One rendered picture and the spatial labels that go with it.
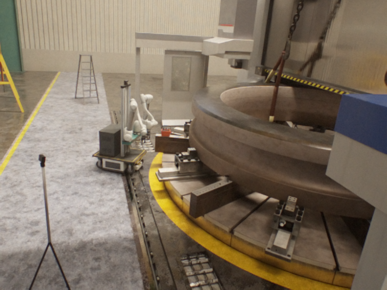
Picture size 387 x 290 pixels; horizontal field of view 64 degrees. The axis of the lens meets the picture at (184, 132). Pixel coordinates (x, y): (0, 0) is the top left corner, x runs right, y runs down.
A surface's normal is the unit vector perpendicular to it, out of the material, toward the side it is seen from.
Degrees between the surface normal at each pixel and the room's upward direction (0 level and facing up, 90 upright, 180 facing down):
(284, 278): 0
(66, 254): 0
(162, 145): 90
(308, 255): 0
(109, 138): 90
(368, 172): 90
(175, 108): 90
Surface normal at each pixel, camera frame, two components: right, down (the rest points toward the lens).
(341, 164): -0.96, 0.03
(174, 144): -0.08, 0.32
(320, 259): 0.07, -0.94
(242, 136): -0.73, 0.18
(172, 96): 0.27, 0.33
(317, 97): -0.36, 0.28
